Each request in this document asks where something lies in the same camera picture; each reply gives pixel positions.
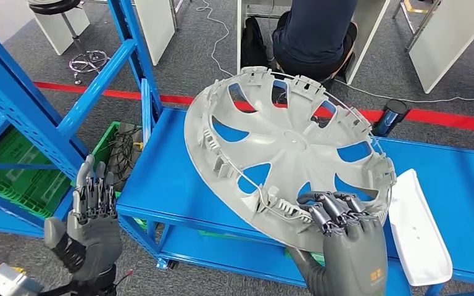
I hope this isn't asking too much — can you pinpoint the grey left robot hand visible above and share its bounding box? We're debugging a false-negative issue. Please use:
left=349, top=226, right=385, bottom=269
left=44, top=154, right=123, bottom=282

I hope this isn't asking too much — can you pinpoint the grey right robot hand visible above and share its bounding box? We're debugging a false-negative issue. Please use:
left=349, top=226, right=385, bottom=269
left=297, top=190, right=390, bottom=296

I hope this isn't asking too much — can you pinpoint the grey plastic wheel hubcap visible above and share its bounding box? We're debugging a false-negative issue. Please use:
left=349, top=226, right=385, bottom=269
left=183, top=66, right=398, bottom=254

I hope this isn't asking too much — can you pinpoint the white plastic part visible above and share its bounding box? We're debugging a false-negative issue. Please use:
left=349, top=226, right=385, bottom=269
left=388, top=168, right=454, bottom=287

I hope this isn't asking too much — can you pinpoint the green plastic crate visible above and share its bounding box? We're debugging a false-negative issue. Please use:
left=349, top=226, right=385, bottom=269
left=91, top=120, right=144, bottom=193
left=0, top=124, right=74, bottom=220

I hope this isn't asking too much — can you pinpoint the red barrier belt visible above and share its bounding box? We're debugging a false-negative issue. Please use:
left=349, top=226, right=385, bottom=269
left=32, top=81, right=474, bottom=136

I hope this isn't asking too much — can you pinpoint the person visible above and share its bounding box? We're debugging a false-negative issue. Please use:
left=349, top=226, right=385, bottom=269
left=272, top=0, right=359, bottom=83

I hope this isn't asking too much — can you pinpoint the black backpack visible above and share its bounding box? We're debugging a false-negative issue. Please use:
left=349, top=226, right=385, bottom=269
left=240, top=16, right=272, bottom=71

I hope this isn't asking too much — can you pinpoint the black stool chrome base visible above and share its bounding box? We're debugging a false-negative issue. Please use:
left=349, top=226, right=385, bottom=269
left=27, top=0, right=111, bottom=85

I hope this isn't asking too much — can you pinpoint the black cable red tip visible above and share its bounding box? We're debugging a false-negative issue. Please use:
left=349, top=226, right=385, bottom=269
left=112, top=269, right=135, bottom=289

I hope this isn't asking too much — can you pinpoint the black cable bundle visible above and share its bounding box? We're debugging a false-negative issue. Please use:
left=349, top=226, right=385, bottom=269
left=107, top=122, right=144, bottom=193

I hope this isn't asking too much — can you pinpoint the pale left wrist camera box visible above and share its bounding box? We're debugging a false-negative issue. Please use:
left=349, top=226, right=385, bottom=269
left=0, top=262, right=45, bottom=296

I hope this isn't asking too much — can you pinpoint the black barrier stanchion post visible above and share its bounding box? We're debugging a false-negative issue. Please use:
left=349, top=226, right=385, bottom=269
left=371, top=99, right=410, bottom=139

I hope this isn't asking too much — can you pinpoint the white floor cable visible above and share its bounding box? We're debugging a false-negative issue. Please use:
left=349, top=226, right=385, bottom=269
left=196, top=0, right=474, bottom=104

